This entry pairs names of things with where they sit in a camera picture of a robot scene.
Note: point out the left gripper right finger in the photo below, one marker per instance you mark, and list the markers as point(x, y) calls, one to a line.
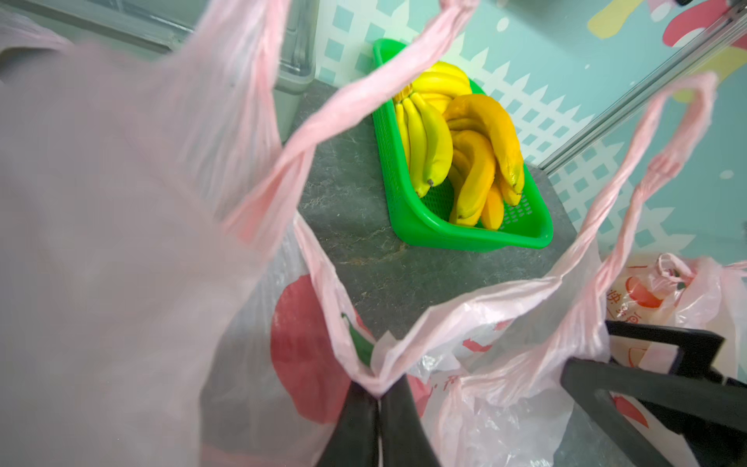
point(403, 440)

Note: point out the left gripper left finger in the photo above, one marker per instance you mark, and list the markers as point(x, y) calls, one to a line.
point(355, 440)

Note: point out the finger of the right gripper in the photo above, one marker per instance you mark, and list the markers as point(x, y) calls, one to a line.
point(663, 349)
point(662, 420)

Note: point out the pink plastic bag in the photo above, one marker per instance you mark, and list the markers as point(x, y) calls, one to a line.
point(700, 294)
point(142, 203)

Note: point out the bananas in green basket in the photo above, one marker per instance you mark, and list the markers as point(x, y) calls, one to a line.
point(451, 134)

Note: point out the clear plastic storage box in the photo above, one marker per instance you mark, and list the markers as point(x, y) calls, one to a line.
point(149, 28)

